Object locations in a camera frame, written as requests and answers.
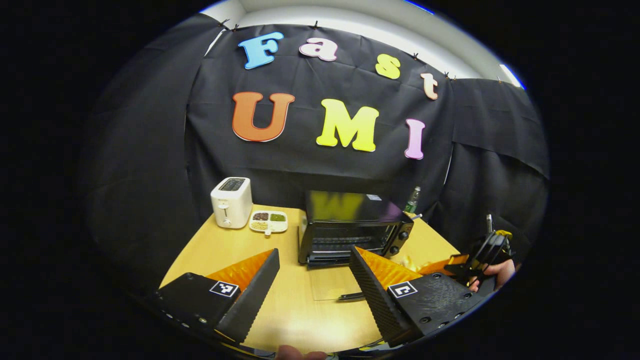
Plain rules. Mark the green plastic bottle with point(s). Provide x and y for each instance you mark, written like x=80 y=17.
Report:
x=412 y=200

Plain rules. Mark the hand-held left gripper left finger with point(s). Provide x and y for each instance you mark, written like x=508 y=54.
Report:
x=252 y=297

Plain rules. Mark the black electric oven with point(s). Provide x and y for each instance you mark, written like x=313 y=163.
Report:
x=350 y=207

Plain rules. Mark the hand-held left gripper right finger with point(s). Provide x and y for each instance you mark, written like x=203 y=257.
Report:
x=375 y=300

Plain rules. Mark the white divided dish with beans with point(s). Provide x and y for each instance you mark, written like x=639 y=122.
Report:
x=269 y=222

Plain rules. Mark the ceiling light panel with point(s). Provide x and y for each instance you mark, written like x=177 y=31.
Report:
x=511 y=76

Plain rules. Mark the white toaster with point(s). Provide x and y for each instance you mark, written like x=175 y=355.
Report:
x=231 y=205

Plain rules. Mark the black backdrop cloth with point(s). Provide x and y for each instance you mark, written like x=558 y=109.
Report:
x=310 y=170

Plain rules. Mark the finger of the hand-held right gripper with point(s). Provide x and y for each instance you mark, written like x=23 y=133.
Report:
x=445 y=266

